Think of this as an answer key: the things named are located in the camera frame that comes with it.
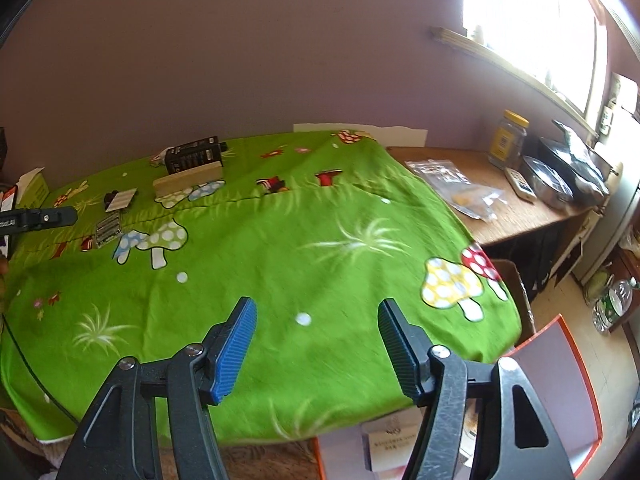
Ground orange-edged white storage box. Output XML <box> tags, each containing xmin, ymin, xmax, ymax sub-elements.
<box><xmin>314</xmin><ymin>314</ymin><xmax>603</xmax><ymax>480</ymax></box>

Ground white printed box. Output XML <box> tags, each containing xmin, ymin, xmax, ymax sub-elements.
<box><xmin>361</xmin><ymin>412</ymin><xmax>431</xmax><ymax>473</ymax></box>

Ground crumpled foil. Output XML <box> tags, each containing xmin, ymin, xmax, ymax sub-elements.
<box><xmin>552</xmin><ymin>120</ymin><xmax>611</xmax><ymax>196</ymax></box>

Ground green mushroom-print blanket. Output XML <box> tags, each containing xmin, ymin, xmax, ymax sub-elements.
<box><xmin>0</xmin><ymin>130</ymin><xmax>523</xmax><ymax>443</ymax></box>

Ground clear plastic bag yellow contents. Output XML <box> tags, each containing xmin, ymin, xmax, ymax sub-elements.
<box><xmin>440</xmin><ymin>182</ymin><xmax>508</xmax><ymax>223</ymax></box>

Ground green tissue box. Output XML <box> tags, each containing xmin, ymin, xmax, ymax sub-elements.
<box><xmin>15</xmin><ymin>166</ymin><xmax>51</xmax><ymax>206</ymax></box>

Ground window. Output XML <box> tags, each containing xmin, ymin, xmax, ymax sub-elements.
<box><xmin>460</xmin><ymin>0</ymin><xmax>608</xmax><ymax>121</ymax></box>

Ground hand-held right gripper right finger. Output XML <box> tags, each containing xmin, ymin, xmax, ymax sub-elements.
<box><xmin>377</xmin><ymin>298</ymin><xmax>571</xmax><ymax>480</ymax></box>

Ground black tray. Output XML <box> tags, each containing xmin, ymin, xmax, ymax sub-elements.
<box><xmin>537</xmin><ymin>135</ymin><xmax>616</xmax><ymax>206</ymax></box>

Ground black printed box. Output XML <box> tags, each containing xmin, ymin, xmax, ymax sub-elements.
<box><xmin>164</xmin><ymin>135</ymin><xmax>223</xmax><ymax>173</ymax></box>

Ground wooden window sill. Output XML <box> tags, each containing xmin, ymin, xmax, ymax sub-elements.
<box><xmin>430</xmin><ymin>26</ymin><xmax>598</xmax><ymax>133</ymax></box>

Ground green bottle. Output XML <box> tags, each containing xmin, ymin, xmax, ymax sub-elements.
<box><xmin>582</xmin><ymin>270</ymin><xmax>613</xmax><ymax>306</ymax></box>

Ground clear water bottle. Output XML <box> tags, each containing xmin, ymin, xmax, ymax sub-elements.
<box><xmin>592</xmin><ymin>277</ymin><xmax>633</xmax><ymax>336</ymax></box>

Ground clear blister pack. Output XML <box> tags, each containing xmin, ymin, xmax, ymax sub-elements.
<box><xmin>95</xmin><ymin>214</ymin><xmax>124</xmax><ymax>249</ymax></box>

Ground cardboard box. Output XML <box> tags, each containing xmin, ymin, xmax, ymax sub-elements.
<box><xmin>487</xmin><ymin>258</ymin><xmax>537</xmax><ymax>348</ymax></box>

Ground black cable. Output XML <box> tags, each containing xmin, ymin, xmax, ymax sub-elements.
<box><xmin>0</xmin><ymin>310</ymin><xmax>76</xmax><ymax>423</ymax></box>

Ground white refrigerator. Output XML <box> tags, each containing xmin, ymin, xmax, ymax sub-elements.
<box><xmin>570</xmin><ymin>160</ymin><xmax>640</xmax><ymax>286</ymax></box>

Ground white text-covered box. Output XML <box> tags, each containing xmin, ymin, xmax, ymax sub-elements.
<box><xmin>111</xmin><ymin>187</ymin><xmax>138</xmax><ymax>212</ymax></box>

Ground white remote control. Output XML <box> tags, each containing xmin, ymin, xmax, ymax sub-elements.
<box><xmin>504</xmin><ymin>166</ymin><xmax>537</xmax><ymax>203</ymax></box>

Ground yellow-lid clear jar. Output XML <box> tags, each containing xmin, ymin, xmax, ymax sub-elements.
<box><xmin>487</xmin><ymin>110</ymin><xmax>530</xmax><ymax>171</ymax></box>

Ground brown kraft box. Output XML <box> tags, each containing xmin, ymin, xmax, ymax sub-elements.
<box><xmin>152</xmin><ymin>162</ymin><xmax>225</xmax><ymax>199</ymax></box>

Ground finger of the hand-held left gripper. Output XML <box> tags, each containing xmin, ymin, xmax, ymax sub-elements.
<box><xmin>17</xmin><ymin>207</ymin><xmax>79</xmax><ymax>233</ymax></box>

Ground metal pot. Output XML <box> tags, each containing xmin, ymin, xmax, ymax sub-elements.
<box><xmin>522</xmin><ymin>156</ymin><xmax>576</xmax><ymax>209</ymax></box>

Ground wooden desk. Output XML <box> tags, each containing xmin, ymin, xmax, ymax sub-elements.
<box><xmin>386</xmin><ymin>146</ymin><xmax>593</xmax><ymax>286</ymax></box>

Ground white wall switch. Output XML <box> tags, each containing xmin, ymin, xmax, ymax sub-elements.
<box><xmin>597</xmin><ymin>72</ymin><xmax>638</xmax><ymax>136</ymax></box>

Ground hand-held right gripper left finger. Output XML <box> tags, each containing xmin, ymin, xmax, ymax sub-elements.
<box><xmin>57</xmin><ymin>296</ymin><xmax>258</xmax><ymax>480</ymax></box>

